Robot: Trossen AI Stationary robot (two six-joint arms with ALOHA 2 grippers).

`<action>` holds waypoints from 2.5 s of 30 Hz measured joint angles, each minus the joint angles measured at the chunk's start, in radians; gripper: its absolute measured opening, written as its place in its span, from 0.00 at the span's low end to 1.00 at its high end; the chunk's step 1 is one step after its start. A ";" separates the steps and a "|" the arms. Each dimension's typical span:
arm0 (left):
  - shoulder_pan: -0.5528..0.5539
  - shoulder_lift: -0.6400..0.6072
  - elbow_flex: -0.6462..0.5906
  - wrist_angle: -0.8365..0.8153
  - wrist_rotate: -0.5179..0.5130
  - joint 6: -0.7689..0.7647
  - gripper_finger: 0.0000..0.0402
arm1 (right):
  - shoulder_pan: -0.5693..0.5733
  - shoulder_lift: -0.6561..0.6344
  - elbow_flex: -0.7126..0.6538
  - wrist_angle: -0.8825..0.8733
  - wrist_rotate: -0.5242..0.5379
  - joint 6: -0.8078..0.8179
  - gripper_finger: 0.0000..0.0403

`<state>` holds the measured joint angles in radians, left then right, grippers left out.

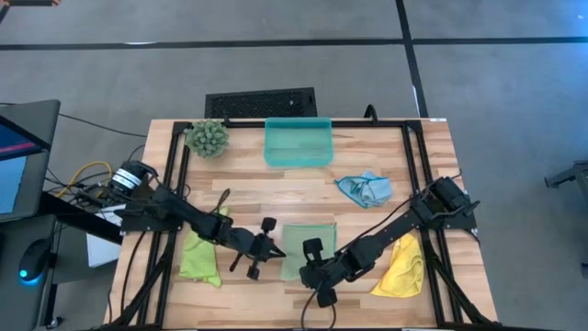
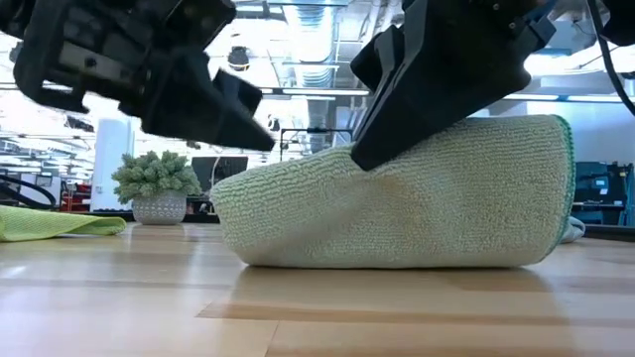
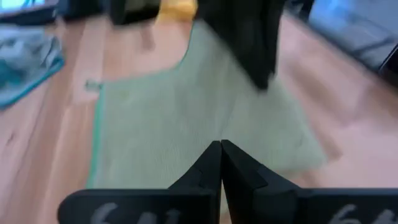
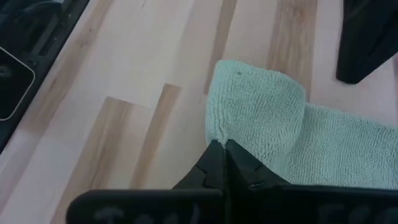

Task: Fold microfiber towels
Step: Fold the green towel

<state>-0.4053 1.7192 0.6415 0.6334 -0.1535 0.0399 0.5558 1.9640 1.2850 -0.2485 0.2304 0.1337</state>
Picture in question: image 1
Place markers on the artificial plant in white pot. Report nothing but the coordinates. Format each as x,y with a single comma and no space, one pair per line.
206,138

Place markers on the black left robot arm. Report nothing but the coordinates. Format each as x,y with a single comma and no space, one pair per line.
184,213

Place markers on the black aluminium table frame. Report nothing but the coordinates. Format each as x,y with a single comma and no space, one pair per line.
415,151

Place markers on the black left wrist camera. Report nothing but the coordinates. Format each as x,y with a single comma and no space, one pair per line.
269,224

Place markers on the teal translucent plastic bin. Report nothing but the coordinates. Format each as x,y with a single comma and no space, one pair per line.
298,142

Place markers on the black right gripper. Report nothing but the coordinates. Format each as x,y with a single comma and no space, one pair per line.
328,276

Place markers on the lime green microfiber towel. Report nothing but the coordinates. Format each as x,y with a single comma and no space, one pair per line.
200,262

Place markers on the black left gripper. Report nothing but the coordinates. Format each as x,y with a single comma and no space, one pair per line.
250,248

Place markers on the black computer mouse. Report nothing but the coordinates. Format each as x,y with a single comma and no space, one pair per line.
34,259

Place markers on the yellow microfiber towel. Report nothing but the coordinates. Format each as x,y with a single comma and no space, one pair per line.
406,271

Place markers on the dark grey laptop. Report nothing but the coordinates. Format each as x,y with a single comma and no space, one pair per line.
23,161

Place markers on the mint green microfiber towel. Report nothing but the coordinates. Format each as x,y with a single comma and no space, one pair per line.
296,239

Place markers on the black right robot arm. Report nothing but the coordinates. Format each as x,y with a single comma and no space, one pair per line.
395,230

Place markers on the light blue microfiber towel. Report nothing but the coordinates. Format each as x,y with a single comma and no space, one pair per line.
367,189

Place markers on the black floor stand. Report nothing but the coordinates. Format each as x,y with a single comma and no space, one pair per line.
574,174

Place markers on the white paper sheet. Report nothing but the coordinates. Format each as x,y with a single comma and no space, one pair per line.
101,250

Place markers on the dark grey side desk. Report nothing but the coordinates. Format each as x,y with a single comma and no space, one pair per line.
14,303

